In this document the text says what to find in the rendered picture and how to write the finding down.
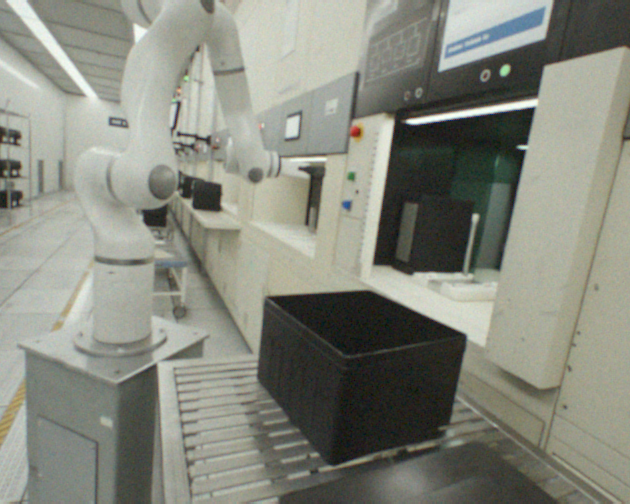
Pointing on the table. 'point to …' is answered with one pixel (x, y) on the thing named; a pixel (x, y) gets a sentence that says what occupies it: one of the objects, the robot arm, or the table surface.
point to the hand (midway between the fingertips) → (319, 171)
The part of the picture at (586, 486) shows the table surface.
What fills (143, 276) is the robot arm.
